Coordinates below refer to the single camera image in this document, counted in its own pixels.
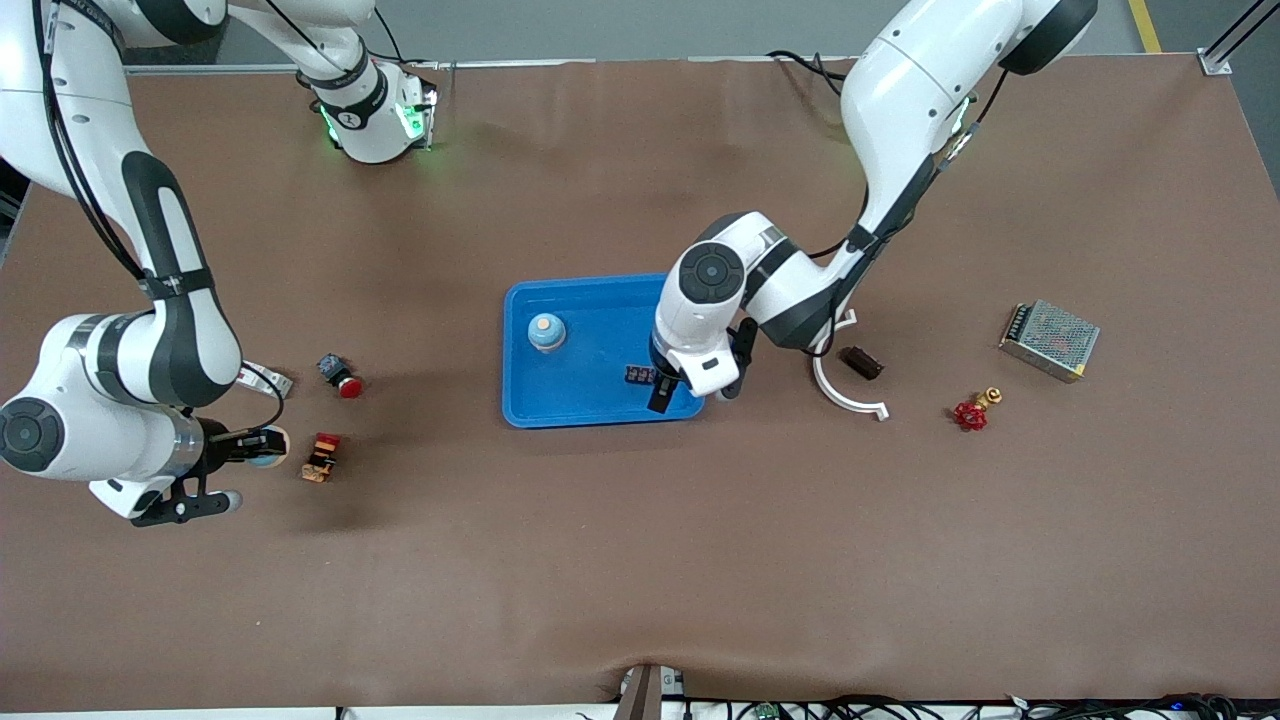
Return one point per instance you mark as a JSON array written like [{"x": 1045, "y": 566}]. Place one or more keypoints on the small green circuit board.
[{"x": 765, "y": 712}]

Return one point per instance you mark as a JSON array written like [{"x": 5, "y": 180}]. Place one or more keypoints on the small black connector block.
[{"x": 638, "y": 375}]

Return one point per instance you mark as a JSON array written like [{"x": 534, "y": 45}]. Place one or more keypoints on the metal mesh power supply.
[{"x": 1050, "y": 340}]

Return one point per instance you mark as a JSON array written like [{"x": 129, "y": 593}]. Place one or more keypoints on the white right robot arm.
[{"x": 180, "y": 340}]

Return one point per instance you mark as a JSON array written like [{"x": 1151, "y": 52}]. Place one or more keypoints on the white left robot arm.
[{"x": 900, "y": 100}]

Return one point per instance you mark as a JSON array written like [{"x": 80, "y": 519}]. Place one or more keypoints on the blue bell orange button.
[
  {"x": 546, "y": 335},
  {"x": 274, "y": 459}
]

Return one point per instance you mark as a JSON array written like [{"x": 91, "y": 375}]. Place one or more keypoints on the red emergency stop button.
[{"x": 348, "y": 386}]

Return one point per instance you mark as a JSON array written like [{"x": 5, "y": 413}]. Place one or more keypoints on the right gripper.
[{"x": 216, "y": 441}]

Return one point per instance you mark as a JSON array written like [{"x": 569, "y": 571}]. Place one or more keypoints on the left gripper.
[{"x": 662, "y": 390}]

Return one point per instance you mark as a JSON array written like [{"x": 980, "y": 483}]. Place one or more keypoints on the blue plastic tray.
[{"x": 590, "y": 385}]

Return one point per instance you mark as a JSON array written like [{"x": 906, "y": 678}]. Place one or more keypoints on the white red circuit breaker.
[{"x": 272, "y": 382}]

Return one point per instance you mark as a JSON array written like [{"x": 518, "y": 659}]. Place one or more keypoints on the metal table edge bracket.
[{"x": 645, "y": 695}]

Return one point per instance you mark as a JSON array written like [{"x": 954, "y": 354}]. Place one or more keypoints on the dark brown small block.
[{"x": 862, "y": 362}]

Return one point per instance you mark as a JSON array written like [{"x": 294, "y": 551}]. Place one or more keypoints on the aluminium frame post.
[{"x": 1215, "y": 62}]

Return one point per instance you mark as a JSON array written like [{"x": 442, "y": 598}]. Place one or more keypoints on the red orange selector switch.
[{"x": 322, "y": 458}]

